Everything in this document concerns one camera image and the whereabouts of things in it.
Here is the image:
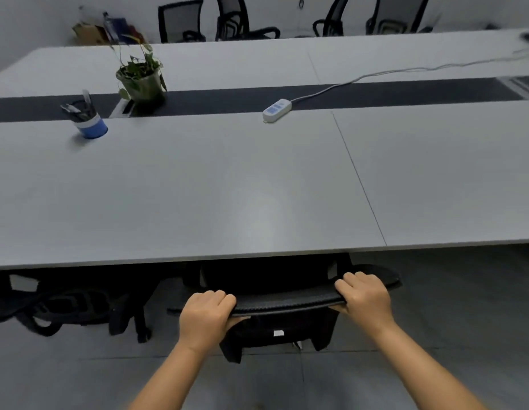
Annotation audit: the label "person's left hand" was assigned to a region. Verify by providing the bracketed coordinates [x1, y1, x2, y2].
[178, 290, 250, 353]

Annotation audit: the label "person's right hand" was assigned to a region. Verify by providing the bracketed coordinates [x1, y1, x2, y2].
[329, 272, 396, 336]

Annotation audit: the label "black mesh office chair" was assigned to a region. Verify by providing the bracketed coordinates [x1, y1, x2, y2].
[312, 0, 351, 37]
[158, 0, 206, 44]
[166, 253, 402, 364]
[365, 0, 434, 35]
[215, 0, 281, 42]

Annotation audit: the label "person's left forearm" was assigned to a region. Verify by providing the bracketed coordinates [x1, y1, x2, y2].
[127, 341, 207, 410]

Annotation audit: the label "person's right forearm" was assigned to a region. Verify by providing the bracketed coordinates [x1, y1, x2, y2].
[372, 322, 489, 410]

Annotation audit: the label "white power strip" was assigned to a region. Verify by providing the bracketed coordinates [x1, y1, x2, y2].
[263, 98, 293, 124]

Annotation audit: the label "blue pen holder cup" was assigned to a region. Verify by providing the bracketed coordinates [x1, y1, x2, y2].
[74, 112, 109, 140]

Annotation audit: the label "potted green plant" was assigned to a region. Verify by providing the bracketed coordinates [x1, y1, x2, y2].
[108, 35, 168, 103]

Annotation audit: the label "pens and scissors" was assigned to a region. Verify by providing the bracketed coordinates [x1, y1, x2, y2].
[60, 90, 97, 122]

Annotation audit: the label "clear plastic bottle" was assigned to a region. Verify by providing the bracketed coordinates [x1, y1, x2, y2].
[102, 12, 120, 44]

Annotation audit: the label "brown cardboard box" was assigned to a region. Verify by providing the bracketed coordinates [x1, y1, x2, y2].
[72, 22, 111, 46]

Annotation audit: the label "grey cable outlet cover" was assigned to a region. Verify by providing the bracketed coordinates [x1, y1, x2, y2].
[109, 99, 136, 119]

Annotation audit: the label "white power cable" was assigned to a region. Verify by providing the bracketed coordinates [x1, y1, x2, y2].
[290, 48, 529, 104]

